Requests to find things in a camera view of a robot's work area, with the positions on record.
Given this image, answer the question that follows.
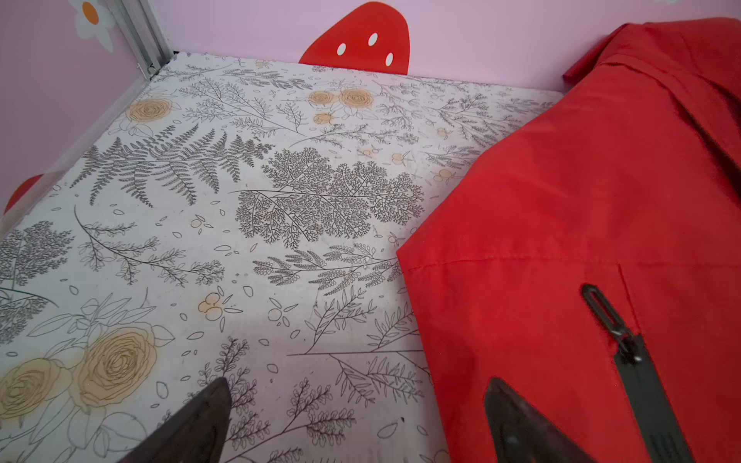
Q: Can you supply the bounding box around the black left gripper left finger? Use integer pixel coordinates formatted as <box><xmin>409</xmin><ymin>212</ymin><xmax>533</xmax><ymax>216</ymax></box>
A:
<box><xmin>122</xmin><ymin>377</ymin><xmax>232</xmax><ymax>463</ymax></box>

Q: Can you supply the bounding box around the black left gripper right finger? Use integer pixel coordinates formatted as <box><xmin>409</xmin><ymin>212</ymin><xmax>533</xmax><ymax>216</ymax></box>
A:
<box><xmin>484</xmin><ymin>377</ymin><xmax>594</xmax><ymax>463</ymax></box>

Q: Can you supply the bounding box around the red zip jacket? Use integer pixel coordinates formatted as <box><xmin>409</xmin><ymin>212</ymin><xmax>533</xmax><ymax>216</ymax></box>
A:
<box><xmin>398</xmin><ymin>19</ymin><xmax>740</xmax><ymax>462</ymax></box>

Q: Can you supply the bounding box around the floral patterned table mat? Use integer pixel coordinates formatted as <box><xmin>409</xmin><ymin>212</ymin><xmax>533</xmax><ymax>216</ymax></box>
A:
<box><xmin>1</xmin><ymin>53</ymin><xmax>561</xmax><ymax>462</ymax></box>

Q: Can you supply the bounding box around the aluminium frame corner post left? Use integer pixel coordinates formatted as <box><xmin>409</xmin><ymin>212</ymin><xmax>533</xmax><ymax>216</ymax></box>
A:
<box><xmin>107</xmin><ymin>0</ymin><xmax>175</xmax><ymax>80</ymax></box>

